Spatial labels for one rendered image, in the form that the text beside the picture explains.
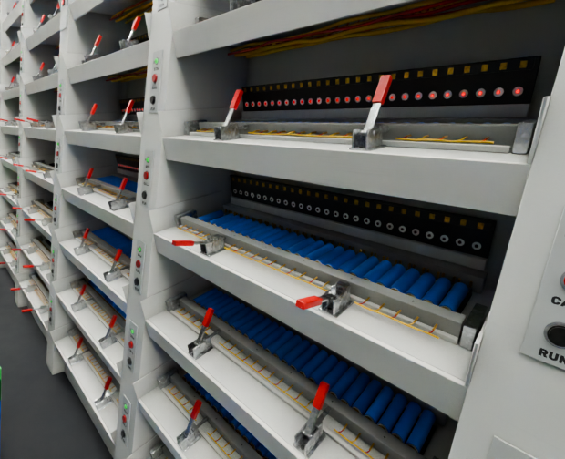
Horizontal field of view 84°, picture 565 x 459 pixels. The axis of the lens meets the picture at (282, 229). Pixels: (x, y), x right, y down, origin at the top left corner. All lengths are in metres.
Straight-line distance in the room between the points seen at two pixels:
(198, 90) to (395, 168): 0.52
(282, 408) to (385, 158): 0.40
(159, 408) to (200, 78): 0.74
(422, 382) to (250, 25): 0.53
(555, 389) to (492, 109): 0.33
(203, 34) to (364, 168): 0.41
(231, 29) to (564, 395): 0.60
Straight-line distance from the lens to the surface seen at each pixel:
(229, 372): 0.62
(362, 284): 0.42
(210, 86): 0.78
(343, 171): 0.38
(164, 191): 0.72
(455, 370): 0.37
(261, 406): 0.56
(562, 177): 0.32
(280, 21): 0.52
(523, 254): 0.32
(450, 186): 0.34
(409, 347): 0.38
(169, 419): 0.84
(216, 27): 0.63
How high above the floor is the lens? 0.90
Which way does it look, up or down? 9 degrees down
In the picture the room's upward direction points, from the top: 9 degrees clockwise
